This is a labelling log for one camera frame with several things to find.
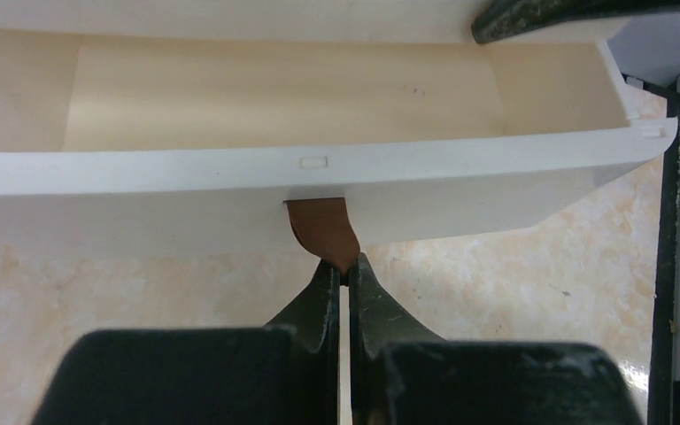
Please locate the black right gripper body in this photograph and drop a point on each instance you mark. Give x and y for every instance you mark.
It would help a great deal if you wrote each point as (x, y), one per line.
(506, 19)

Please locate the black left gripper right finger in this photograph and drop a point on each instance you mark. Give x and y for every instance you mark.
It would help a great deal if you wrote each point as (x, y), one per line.
(377, 322)

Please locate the white pull-out drawer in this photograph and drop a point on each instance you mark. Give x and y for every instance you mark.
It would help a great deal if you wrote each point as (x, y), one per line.
(144, 147)

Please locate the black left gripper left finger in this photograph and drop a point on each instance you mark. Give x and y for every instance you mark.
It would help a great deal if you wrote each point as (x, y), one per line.
(312, 317)

